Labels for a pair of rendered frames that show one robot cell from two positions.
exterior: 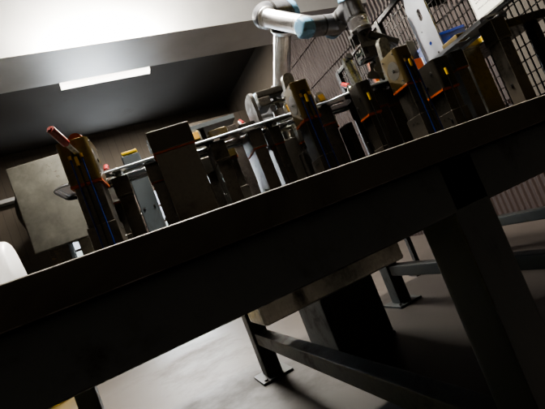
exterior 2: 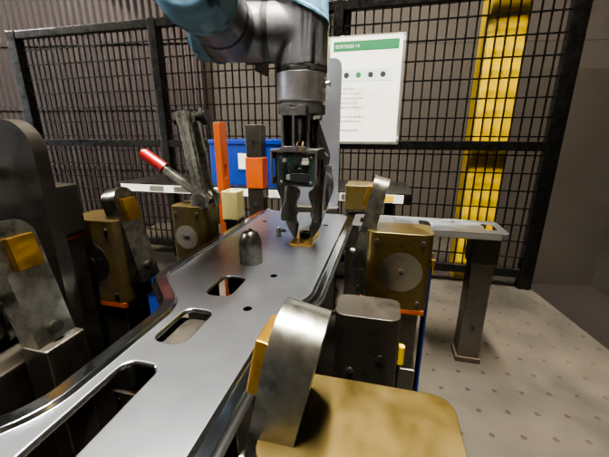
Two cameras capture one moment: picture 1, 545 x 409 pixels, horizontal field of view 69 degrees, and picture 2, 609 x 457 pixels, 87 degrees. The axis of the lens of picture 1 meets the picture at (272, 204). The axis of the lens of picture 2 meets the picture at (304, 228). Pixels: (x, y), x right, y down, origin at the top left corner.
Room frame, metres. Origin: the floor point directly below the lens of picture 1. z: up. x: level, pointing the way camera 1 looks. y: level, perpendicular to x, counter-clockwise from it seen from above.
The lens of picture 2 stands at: (1.17, -0.08, 1.18)
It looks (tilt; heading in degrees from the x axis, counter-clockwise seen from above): 16 degrees down; 298
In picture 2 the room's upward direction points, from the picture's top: straight up
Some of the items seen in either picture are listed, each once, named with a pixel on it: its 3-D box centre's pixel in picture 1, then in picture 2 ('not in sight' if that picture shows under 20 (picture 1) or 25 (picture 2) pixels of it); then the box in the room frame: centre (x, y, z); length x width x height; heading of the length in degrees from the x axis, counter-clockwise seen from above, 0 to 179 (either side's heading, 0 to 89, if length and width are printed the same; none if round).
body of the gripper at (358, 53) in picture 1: (366, 45); (300, 147); (1.41, -0.53, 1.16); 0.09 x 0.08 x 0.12; 104
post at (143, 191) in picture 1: (150, 208); not in sight; (1.56, 0.46, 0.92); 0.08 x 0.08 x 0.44; 14
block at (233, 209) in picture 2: not in sight; (237, 271); (1.61, -0.60, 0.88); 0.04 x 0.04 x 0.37; 14
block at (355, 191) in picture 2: (477, 82); (360, 252); (1.40, -0.85, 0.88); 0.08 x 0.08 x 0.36; 14
